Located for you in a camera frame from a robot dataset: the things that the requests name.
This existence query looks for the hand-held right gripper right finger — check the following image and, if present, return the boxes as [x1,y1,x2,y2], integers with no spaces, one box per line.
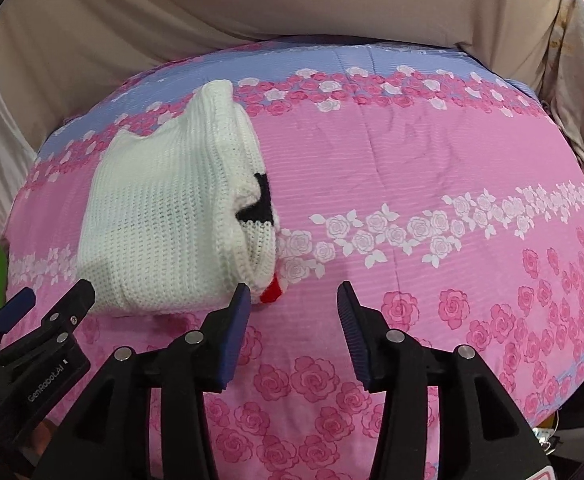
[337,281,559,480]

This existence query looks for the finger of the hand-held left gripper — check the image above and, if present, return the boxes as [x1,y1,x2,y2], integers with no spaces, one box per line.
[0,287,37,361]
[0,280,97,361]

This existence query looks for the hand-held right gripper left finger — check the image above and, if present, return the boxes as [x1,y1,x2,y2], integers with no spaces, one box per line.
[32,282,252,480]

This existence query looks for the white knit sweater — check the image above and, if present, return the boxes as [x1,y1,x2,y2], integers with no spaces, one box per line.
[77,80,284,317]

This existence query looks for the person's left hand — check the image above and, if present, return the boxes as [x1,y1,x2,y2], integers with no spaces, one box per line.
[22,410,70,466]

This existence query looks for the pink floral bed sheet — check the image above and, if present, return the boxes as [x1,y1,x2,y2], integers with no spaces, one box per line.
[0,40,584,480]

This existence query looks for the small cluttered items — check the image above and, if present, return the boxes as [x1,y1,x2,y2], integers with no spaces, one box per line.
[532,422,565,458]

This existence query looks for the beige fabric cover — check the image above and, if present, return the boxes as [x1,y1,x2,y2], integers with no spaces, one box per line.
[0,0,580,126]

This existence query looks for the floral patterned pillow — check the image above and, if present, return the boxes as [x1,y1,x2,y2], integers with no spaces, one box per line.
[544,0,584,186]

